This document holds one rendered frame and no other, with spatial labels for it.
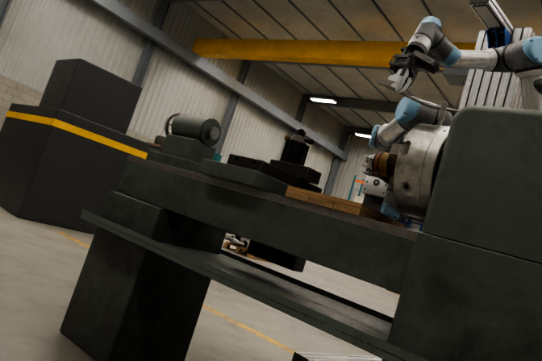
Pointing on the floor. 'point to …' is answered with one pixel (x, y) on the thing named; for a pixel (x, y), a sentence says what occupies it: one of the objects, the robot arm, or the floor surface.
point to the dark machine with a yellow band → (68, 146)
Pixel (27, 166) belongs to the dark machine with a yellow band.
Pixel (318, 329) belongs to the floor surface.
